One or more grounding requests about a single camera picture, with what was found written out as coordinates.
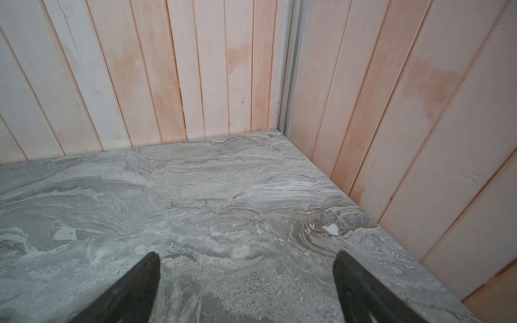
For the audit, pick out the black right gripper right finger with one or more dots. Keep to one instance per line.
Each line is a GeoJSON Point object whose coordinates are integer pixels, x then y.
{"type": "Point", "coordinates": [363, 298]}

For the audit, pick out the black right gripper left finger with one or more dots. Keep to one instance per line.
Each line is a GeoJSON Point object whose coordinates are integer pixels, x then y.
{"type": "Point", "coordinates": [130, 299]}

